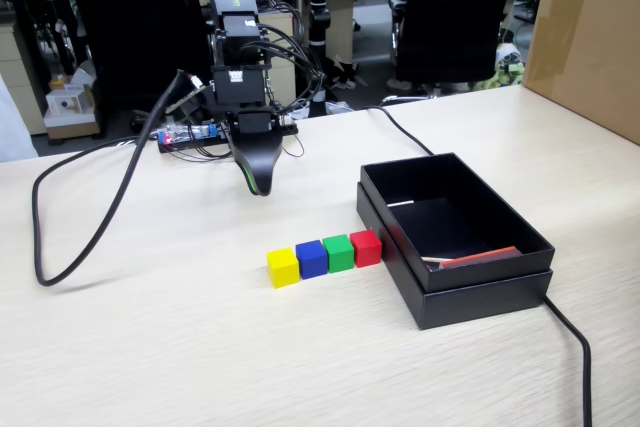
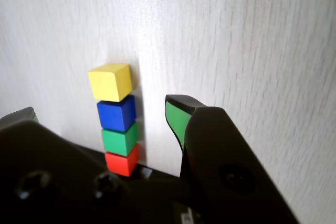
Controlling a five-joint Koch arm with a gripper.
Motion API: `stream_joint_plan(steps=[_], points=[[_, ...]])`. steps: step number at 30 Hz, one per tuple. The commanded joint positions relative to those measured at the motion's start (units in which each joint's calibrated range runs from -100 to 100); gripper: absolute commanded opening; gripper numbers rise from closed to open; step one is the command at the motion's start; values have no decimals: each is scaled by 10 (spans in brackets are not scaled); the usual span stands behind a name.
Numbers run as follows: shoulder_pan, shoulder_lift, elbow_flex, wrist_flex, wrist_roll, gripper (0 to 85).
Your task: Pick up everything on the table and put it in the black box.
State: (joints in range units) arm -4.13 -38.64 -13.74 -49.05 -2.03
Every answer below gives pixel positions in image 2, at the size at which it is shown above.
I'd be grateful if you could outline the red wooden cube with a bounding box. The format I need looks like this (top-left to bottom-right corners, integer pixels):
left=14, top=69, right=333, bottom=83
left=104, top=144, right=140, bottom=177

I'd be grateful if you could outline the blue wooden cube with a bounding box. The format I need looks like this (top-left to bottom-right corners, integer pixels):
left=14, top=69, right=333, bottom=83
left=96, top=94, right=137, bottom=132

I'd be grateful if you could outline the green wooden cube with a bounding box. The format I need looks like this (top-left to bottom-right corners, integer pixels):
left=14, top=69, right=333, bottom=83
left=101, top=122, right=139, bottom=156

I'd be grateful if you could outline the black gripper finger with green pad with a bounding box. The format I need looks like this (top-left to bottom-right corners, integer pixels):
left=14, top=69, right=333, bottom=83
left=0, top=106, right=145, bottom=224
left=165, top=94, right=300, bottom=224

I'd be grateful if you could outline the yellow wooden cube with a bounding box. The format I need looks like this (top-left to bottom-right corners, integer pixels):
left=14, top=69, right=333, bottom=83
left=88, top=63, right=133, bottom=102

